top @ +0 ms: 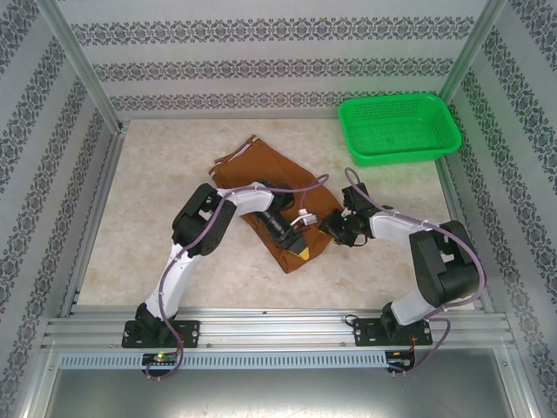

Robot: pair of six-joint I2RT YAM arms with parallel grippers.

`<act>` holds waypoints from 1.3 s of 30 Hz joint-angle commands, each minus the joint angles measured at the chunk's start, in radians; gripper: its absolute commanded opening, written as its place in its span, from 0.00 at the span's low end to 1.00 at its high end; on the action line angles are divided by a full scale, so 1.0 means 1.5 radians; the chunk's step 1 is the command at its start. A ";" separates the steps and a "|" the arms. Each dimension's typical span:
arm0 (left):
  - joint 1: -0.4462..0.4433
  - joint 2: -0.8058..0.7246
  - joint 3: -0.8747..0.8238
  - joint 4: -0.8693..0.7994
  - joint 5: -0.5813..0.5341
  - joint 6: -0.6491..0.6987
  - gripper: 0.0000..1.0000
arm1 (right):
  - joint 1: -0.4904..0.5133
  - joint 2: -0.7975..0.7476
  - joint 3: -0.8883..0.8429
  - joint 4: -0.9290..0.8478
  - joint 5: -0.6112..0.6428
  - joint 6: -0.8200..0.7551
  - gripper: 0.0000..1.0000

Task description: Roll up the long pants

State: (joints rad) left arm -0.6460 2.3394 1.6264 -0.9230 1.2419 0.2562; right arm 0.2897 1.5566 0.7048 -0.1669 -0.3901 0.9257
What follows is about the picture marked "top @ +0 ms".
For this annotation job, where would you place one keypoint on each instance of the brown long pants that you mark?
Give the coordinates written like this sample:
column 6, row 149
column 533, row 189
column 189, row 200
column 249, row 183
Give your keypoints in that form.
column 270, row 165

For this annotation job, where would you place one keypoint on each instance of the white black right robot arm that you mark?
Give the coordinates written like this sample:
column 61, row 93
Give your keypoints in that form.
column 452, row 278

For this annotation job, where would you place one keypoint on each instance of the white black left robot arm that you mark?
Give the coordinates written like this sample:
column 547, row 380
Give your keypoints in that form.
column 174, row 274

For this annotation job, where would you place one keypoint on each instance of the green plastic basket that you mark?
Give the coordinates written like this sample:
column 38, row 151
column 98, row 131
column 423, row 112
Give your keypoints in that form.
column 396, row 130

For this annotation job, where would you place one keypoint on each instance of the right controller board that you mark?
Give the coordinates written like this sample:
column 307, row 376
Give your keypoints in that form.
column 400, row 359

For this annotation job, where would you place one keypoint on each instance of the controller board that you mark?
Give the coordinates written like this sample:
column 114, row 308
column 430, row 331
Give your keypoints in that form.
column 160, row 358
column 400, row 359

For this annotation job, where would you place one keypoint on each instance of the left controller board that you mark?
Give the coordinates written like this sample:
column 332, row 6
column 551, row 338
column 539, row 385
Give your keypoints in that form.
column 160, row 358

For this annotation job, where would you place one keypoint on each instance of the aluminium mounting rail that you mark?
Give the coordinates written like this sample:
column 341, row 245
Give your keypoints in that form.
column 274, row 326

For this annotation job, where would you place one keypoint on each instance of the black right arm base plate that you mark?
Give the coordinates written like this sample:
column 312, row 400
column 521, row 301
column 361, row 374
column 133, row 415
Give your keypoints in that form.
column 367, row 333

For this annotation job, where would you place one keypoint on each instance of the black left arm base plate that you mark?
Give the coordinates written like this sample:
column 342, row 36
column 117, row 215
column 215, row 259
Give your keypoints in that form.
column 187, row 333

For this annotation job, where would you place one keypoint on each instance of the aluminium frame post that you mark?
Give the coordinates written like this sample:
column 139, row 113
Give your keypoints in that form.
column 472, row 48
column 78, row 61

